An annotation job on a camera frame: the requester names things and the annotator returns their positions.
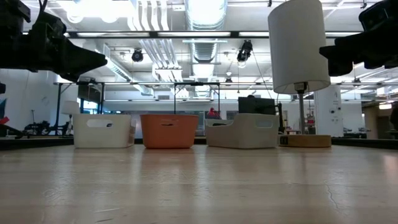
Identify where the person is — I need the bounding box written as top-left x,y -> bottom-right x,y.
206,106 -> 223,120

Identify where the black monitor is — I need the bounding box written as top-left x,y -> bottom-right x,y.
238,96 -> 285,134

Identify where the black ceiling spotlight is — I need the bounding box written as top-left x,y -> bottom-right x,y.
131,47 -> 145,63
236,39 -> 254,63

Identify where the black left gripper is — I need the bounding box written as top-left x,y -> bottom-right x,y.
0,12 -> 108,83

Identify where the white lamp with wooden base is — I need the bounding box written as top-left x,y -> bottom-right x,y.
267,0 -> 333,149

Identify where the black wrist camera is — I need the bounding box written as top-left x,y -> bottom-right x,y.
0,0 -> 32,24
358,0 -> 398,32

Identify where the white plastic bin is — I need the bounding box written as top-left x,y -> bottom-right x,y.
72,113 -> 136,149

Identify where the small white background lamp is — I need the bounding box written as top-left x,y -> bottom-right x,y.
60,100 -> 81,116

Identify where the grey plastic bin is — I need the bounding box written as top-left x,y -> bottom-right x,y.
205,112 -> 280,150

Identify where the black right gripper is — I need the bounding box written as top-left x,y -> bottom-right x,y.
319,21 -> 398,78

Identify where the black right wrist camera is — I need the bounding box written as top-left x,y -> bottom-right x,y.
358,0 -> 398,32

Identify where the black overhead frame beam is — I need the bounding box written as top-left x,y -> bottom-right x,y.
22,30 -> 363,40

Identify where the black background rig frame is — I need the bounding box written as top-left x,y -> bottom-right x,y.
53,80 -> 222,138

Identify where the white round column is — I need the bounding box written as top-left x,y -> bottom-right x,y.
313,85 -> 343,138

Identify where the orange plastic bin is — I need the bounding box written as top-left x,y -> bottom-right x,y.
139,113 -> 200,150

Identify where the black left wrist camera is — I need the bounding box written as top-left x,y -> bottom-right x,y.
0,0 -> 32,24

